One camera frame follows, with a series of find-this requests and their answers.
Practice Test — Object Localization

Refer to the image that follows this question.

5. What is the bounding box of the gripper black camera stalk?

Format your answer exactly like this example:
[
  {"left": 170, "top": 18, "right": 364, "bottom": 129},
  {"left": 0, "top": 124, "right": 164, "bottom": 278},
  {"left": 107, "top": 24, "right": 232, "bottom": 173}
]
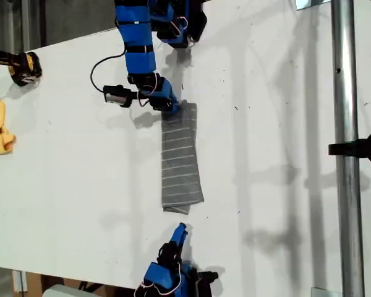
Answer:
[{"left": 128, "top": 88, "right": 143, "bottom": 108}]

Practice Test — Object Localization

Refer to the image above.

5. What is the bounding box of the grey striped towel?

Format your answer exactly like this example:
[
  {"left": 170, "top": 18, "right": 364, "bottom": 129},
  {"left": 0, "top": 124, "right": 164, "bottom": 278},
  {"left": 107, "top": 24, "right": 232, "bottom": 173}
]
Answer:
[{"left": 160, "top": 100, "right": 205, "bottom": 215}]

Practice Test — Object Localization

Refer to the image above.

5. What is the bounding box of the gripper black camera cable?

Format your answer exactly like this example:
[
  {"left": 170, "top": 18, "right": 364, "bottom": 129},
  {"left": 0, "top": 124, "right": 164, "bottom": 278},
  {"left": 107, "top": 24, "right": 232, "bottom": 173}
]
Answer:
[{"left": 90, "top": 43, "right": 126, "bottom": 93}]

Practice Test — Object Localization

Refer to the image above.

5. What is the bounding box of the steel post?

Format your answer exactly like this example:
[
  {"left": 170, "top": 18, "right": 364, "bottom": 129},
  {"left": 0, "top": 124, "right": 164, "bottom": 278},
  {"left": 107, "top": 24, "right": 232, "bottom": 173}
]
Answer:
[{"left": 330, "top": 0, "right": 365, "bottom": 297}]

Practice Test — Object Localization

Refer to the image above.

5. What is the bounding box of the yellow black power tool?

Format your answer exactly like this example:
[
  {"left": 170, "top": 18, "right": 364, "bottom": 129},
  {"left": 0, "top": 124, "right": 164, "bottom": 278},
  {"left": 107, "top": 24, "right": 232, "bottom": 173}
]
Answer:
[{"left": 0, "top": 48, "right": 43, "bottom": 87}]

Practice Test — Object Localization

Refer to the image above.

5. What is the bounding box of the white box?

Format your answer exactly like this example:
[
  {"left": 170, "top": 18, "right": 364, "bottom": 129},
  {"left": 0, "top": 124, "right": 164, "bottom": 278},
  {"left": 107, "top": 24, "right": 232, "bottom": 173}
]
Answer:
[{"left": 42, "top": 283, "right": 81, "bottom": 297}]

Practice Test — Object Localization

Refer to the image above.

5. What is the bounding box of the black clamp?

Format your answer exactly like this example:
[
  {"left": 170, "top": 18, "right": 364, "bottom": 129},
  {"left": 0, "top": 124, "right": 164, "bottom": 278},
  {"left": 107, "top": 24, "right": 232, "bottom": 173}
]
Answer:
[{"left": 328, "top": 131, "right": 371, "bottom": 164}]

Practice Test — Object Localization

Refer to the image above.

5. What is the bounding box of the white table bracket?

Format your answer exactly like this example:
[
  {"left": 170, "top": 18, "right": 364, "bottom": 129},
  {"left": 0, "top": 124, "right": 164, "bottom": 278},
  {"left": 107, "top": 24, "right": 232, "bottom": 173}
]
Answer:
[{"left": 12, "top": 270, "right": 28, "bottom": 293}]

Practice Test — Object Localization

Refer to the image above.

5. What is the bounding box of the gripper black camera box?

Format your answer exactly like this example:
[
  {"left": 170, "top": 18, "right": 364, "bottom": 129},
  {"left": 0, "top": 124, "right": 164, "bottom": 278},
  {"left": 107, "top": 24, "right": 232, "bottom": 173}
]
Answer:
[
  {"left": 199, "top": 270, "right": 220, "bottom": 284},
  {"left": 103, "top": 85, "right": 133, "bottom": 108}
]

